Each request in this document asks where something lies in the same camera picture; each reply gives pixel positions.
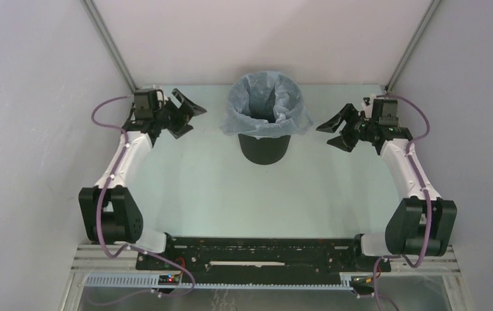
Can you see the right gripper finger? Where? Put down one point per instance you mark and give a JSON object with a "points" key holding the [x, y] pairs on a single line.
{"points": [[347, 114], [345, 142]]}

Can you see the small circuit board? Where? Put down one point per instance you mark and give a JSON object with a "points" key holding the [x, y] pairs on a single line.
{"points": [[168, 280]]}

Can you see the right aluminium corner post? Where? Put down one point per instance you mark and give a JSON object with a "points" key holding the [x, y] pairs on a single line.
{"points": [[416, 38]]}

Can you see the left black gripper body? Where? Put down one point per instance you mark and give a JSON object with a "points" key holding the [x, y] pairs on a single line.
{"points": [[168, 115]]}

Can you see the aluminium corner post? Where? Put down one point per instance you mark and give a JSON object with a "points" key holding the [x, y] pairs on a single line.
{"points": [[416, 38], [104, 33]]}

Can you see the grey toothed cable duct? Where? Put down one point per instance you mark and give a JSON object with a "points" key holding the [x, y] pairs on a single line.
{"points": [[149, 281]]}

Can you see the left aluminium corner post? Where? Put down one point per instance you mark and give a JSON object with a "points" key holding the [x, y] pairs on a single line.
{"points": [[104, 33]]}

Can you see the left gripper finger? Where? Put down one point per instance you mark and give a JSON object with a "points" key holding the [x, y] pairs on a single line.
{"points": [[187, 107], [178, 126]]}

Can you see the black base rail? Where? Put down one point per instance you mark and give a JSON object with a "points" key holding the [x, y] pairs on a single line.
{"points": [[272, 260]]}

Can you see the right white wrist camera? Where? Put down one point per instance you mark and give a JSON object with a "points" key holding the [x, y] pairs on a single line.
{"points": [[367, 105]]}

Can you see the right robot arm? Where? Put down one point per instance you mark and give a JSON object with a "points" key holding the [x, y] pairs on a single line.
{"points": [[422, 223]]}

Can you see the light blue plastic trash bag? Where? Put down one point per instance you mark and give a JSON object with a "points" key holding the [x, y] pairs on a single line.
{"points": [[266, 104]]}

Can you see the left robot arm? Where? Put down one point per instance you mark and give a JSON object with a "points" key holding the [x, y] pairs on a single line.
{"points": [[110, 214]]}

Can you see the black cylindrical trash bin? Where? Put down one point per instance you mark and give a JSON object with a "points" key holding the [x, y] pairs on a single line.
{"points": [[264, 151]]}

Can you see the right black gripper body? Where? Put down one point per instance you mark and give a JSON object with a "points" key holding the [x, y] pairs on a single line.
{"points": [[361, 128]]}

